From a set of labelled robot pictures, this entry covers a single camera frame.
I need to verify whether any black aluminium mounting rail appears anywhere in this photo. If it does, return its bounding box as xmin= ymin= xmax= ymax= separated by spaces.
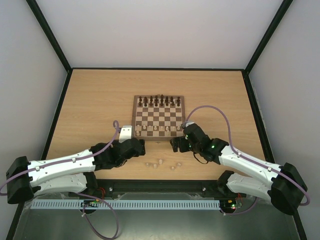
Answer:
xmin=97 ymin=179 xmax=226 ymax=199

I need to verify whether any wooden chess board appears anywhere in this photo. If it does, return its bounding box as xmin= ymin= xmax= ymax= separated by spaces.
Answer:
xmin=131 ymin=94 xmax=186 ymax=142

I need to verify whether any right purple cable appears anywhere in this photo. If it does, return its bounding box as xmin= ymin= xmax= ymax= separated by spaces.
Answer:
xmin=182 ymin=105 xmax=312 ymax=216

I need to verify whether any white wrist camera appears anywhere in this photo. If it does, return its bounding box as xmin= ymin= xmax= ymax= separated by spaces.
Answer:
xmin=182 ymin=121 xmax=195 ymax=128
xmin=118 ymin=125 xmax=133 ymax=143

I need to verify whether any metal front plate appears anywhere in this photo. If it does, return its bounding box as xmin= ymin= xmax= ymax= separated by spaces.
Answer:
xmin=13 ymin=193 xmax=299 ymax=240

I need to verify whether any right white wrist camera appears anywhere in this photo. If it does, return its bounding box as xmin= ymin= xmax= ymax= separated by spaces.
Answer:
xmin=182 ymin=121 xmax=195 ymax=128

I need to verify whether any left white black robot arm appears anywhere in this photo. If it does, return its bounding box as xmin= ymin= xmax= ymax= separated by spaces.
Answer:
xmin=4 ymin=138 xmax=146 ymax=204

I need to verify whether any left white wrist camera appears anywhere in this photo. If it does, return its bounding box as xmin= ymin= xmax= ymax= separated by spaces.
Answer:
xmin=118 ymin=125 xmax=133 ymax=143

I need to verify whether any black enclosure frame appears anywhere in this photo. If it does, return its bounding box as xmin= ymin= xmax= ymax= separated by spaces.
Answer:
xmin=0 ymin=0 xmax=320 ymax=240

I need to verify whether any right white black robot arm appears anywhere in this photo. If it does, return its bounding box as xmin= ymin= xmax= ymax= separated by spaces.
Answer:
xmin=170 ymin=122 xmax=308 ymax=216

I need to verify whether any light blue slotted cable duct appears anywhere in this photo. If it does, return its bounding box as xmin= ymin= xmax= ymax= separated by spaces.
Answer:
xmin=30 ymin=199 xmax=221 ymax=211

